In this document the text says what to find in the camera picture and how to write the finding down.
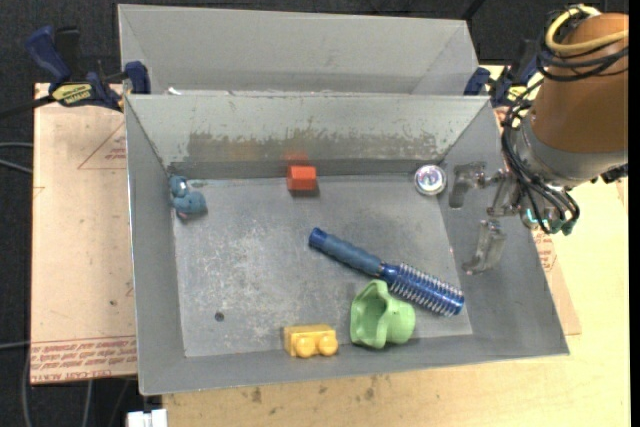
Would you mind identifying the blue toy animal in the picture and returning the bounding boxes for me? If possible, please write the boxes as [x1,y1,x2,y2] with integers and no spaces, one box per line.
[167,174,209,223]

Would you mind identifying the red block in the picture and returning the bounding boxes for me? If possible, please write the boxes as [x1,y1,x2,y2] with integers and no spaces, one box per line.
[285,164,320,195]

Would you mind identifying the blue hairbrush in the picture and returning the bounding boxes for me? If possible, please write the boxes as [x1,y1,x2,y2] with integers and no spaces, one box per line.
[307,226,466,317]

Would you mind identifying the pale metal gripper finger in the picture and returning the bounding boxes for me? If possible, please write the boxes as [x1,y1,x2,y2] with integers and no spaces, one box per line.
[461,217,507,276]
[448,161,496,209]

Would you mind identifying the black cylinder on white bracket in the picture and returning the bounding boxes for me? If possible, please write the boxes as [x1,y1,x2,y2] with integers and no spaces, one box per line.
[598,163,630,186]

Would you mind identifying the yellow toy brick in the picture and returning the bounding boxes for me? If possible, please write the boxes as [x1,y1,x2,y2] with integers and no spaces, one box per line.
[282,323,340,359]

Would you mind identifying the shiny round metal lid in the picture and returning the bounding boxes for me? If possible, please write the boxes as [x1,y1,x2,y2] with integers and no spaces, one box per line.
[413,163,448,197]

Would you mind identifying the grey metal bin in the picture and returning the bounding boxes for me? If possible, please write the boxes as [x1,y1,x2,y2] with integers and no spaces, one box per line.
[117,3,571,397]

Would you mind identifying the green cup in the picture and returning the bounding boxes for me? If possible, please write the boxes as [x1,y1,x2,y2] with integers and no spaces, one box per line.
[348,279,417,350]

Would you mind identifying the brown cardboard board, red print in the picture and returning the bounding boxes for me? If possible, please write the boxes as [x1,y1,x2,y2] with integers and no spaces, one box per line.
[29,82,584,386]

